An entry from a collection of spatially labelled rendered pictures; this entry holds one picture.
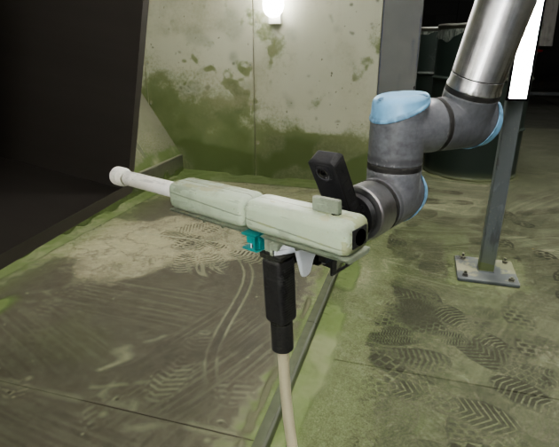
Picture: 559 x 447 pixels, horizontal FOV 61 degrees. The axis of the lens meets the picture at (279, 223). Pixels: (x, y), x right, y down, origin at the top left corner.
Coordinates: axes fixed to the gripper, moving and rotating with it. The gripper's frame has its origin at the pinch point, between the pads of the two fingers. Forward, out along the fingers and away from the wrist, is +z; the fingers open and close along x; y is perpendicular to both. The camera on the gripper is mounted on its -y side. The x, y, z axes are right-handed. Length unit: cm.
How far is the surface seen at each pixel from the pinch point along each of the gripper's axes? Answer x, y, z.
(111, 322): 74, 48, -15
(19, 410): 58, 48, 16
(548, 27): 126, -47, -677
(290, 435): -2.7, 29.3, -0.3
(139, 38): 47, -25, -16
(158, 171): 175, 37, -105
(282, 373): -1.0, 19.8, -0.8
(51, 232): 40.5, 5.7, 9.5
